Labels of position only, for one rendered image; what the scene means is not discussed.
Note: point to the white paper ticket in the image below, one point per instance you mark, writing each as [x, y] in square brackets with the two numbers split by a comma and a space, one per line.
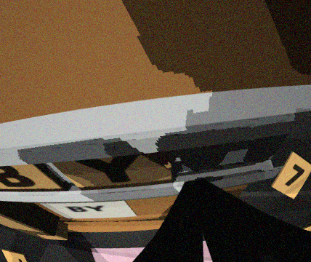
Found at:
[109, 209]

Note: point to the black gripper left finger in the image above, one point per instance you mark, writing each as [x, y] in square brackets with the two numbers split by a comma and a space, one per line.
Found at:
[179, 239]

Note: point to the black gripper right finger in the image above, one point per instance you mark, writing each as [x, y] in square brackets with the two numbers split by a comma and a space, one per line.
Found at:
[235, 231]

